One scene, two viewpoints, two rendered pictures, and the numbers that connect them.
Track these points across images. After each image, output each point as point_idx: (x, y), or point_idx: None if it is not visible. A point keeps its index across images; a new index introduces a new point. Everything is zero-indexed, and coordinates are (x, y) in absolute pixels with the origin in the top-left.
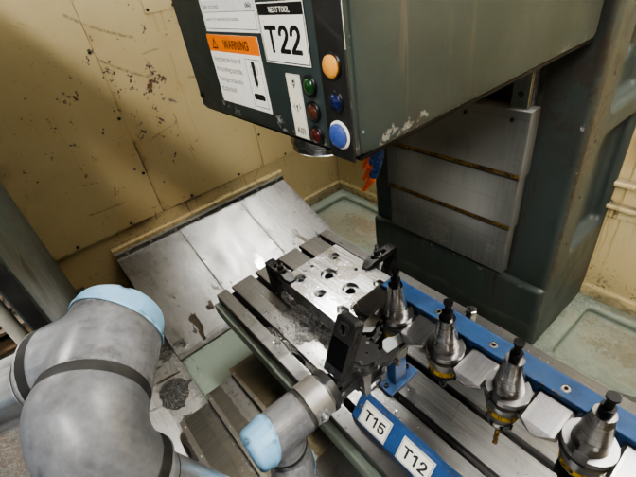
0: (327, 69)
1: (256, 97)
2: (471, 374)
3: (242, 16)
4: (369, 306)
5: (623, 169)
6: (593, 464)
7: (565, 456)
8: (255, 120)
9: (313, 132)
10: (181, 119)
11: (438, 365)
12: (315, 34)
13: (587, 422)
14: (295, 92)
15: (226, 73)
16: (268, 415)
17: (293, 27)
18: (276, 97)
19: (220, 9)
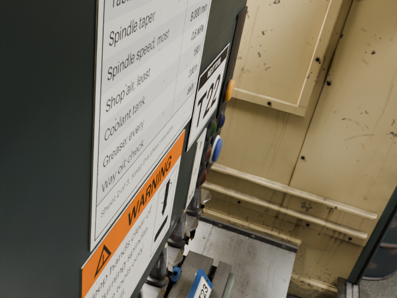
0: (232, 93)
1: (156, 235)
2: (172, 253)
3: (179, 114)
4: None
5: None
6: (203, 203)
7: (199, 216)
8: (138, 292)
9: (205, 174)
10: None
11: (171, 277)
12: (225, 70)
13: (198, 191)
14: (199, 152)
15: (111, 288)
16: None
17: (218, 77)
18: (179, 191)
19: (148, 142)
